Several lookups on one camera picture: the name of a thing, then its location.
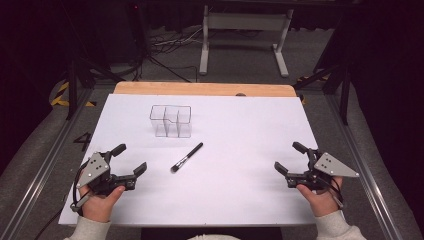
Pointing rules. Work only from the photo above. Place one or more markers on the clear plastic organizer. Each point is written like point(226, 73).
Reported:
point(170, 121)

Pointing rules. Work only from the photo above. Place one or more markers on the white table board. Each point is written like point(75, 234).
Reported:
point(233, 133)

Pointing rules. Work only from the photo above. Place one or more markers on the person's right hand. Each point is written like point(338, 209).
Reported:
point(320, 200)

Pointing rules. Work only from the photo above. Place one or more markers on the aluminium floor rail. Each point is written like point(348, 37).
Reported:
point(36, 180)
point(366, 173)

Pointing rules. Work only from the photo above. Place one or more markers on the black makeup brush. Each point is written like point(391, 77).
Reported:
point(188, 156)

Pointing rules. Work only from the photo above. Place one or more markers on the person's left hand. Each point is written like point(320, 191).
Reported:
point(98, 205)

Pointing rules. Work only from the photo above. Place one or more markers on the black equipment with red light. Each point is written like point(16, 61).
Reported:
point(133, 30)

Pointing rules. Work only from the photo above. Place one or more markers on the white metal stand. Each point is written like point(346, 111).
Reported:
point(246, 21)

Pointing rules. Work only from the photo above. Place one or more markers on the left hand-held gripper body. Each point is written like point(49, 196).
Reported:
point(100, 178)

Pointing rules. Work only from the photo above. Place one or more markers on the black metal frame stand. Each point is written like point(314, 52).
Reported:
point(345, 100)

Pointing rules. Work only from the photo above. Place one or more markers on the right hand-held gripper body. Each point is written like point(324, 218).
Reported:
point(320, 171)

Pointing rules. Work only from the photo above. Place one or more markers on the black tripod stand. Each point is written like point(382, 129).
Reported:
point(71, 90)

